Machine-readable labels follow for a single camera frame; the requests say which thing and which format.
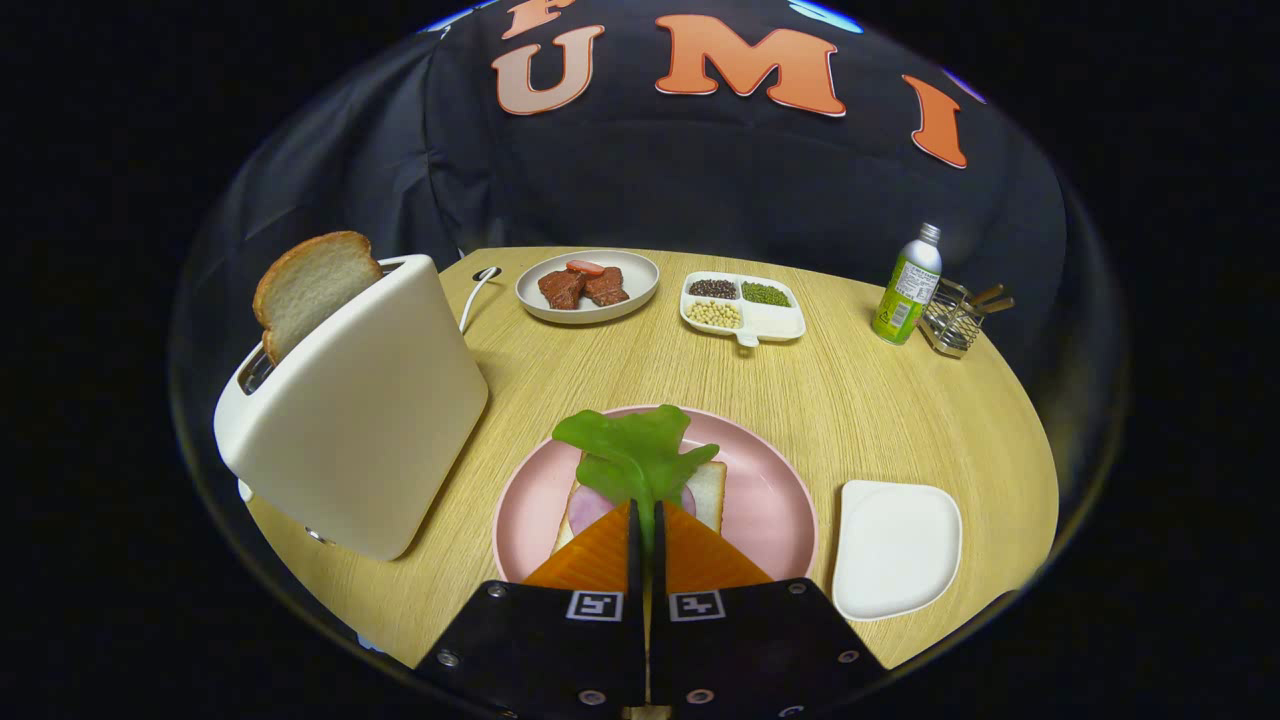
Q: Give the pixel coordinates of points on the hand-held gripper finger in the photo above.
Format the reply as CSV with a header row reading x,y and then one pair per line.
x,y
634,565
659,565

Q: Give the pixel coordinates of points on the green lettuce leaf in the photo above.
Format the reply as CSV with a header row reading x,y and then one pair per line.
x,y
630,450

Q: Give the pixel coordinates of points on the brown crust bread slice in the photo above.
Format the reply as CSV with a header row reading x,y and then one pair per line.
x,y
310,290

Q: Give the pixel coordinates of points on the pink ham slice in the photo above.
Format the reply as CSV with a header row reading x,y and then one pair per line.
x,y
590,508

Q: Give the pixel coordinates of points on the square white bread slice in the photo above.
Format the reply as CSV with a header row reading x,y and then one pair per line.
x,y
708,495

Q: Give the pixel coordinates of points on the round pink plate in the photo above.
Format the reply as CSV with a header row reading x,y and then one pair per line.
x,y
760,500

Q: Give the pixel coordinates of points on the white square dish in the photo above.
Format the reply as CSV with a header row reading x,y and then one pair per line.
x,y
895,550

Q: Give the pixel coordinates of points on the pile of yellow soybeans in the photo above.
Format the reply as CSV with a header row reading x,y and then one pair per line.
x,y
714,314

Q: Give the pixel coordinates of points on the white divided dish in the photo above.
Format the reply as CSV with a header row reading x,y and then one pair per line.
x,y
775,322

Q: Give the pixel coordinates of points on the brown meat piece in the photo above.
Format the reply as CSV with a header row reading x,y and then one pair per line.
x,y
561,290
606,288

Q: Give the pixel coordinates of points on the pile of dark beans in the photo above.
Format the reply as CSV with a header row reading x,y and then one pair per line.
x,y
712,288

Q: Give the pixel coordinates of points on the round grey plate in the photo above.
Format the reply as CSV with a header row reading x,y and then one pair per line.
x,y
632,276

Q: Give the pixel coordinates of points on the pile of green beans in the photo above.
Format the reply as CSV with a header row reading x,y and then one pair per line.
x,y
765,294

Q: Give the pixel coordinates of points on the white toaster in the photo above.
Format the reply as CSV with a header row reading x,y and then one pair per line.
x,y
370,420

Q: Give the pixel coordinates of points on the pink sausage slice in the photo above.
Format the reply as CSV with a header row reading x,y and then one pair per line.
x,y
586,267

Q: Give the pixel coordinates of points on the silver bottle with green label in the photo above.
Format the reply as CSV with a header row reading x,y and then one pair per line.
x,y
908,290

